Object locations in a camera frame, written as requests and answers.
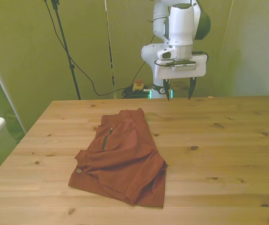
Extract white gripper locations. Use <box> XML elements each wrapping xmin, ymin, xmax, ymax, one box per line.
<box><xmin>154</xmin><ymin>54</ymin><xmax>207</xmax><ymax>102</ymax></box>

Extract rust red shorts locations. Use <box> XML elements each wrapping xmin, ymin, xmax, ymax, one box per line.
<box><xmin>68</xmin><ymin>107</ymin><xmax>169</xmax><ymax>208</ymax></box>

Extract yellow emergency stop button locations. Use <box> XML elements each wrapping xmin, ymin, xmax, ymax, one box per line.
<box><xmin>132</xmin><ymin>79</ymin><xmax>146</xmax><ymax>93</ymax></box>

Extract thin white vertical pole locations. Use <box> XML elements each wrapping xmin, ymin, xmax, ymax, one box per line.
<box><xmin>104</xmin><ymin>0</ymin><xmax>117</xmax><ymax>99</ymax></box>

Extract black tripod stand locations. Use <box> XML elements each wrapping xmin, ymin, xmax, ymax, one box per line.
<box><xmin>50</xmin><ymin>0</ymin><xmax>82</xmax><ymax>100</ymax></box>

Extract white slanted beam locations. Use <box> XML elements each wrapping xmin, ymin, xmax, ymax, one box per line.
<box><xmin>0</xmin><ymin>44</ymin><xmax>27</xmax><ymax>135</ymax></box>

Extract grey wrist camera bar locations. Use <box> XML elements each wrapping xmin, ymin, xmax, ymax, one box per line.
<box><xmin>171</xmin><ymin>60</ymin><xmax>198</xmax><ymax>71</ymax></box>

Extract thin black emergency stop cable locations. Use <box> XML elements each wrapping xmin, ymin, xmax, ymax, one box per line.
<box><xmin>133</xmin><ymin>34</ymin><xmax>156</xmax><ymax>85</ymax></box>

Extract coiled black cable bundle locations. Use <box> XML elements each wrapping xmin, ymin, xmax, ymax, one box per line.
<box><xmin>121</xmin><ymin>86</ymin><xmax>152</xmax><ymax>99</ymax></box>

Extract long black tripod cable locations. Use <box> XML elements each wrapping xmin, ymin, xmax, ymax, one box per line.
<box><xmin>43</xmin><ymin>0</ymin><xmax>135</xmax><ymax>97</ymax></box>

